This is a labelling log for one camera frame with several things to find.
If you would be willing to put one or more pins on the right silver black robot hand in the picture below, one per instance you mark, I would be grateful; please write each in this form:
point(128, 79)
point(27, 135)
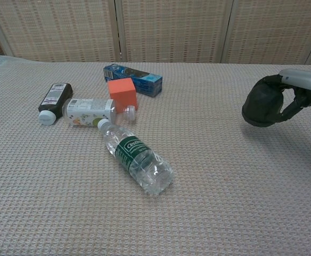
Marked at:
point(307, 82)

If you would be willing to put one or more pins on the beige woven fringed tablecloth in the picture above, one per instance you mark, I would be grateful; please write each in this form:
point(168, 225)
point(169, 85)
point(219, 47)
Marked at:
point(211, 173)

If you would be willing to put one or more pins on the blue cookie box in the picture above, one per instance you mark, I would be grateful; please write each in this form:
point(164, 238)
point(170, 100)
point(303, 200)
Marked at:
point(150, 82)

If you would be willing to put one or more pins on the orange cube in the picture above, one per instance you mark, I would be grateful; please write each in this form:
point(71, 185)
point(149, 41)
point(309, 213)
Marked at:
point(122, 92)

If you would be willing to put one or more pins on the clear water bottle green label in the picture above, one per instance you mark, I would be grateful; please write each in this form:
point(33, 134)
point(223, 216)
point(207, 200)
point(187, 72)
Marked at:
point(134, 154)

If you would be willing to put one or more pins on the clear bottle white floral label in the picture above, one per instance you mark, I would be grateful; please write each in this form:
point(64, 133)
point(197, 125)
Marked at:
point(86, 109)

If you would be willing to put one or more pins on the dark brown bottle white cap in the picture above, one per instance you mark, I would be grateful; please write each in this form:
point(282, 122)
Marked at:
point(55, 98)

